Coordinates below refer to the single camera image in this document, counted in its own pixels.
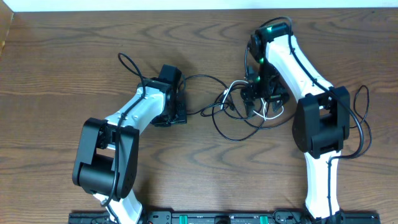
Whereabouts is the white USB cable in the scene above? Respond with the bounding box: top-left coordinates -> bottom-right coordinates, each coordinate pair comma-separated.
220,79 -> 285,121

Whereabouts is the black USB cable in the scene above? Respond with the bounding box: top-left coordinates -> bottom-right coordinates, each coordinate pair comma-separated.
178,73 -> 296,142

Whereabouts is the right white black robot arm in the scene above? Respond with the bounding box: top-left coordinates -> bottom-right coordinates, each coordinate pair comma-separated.
241,19 -> 350,223

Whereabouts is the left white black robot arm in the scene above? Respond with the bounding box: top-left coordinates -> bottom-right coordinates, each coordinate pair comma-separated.
72,78 -> 179,223

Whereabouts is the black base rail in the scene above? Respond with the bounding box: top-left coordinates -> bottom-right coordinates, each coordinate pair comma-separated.
68,210 -> 381,224

